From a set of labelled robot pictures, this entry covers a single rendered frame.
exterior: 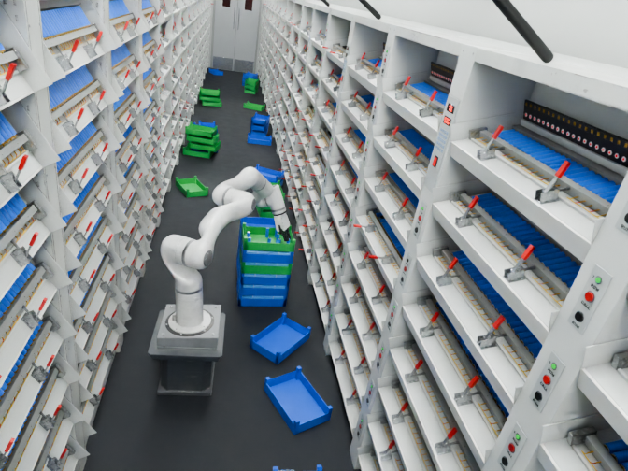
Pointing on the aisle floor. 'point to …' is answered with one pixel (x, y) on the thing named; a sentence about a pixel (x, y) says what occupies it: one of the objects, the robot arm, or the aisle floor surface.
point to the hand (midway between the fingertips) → (287, 236)
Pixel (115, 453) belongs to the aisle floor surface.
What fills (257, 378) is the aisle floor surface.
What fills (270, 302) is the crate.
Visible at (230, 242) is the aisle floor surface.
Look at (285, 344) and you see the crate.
